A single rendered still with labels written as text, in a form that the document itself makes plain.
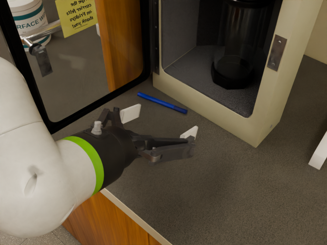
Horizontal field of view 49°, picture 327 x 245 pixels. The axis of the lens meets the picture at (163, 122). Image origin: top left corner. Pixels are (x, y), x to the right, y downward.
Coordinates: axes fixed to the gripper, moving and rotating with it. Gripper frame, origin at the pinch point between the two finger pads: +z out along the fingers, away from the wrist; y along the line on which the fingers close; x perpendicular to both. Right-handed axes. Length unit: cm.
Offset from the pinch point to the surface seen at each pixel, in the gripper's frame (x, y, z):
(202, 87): -5.3, -0.8, 15.8
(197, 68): -8.0, 3.3, 20.6
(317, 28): -22, -18, 51
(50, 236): 93, 62, 41
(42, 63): -8.7, 18.8, -15.6
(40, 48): -11.5, 18.7, -16.3
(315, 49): -17, -19, 54
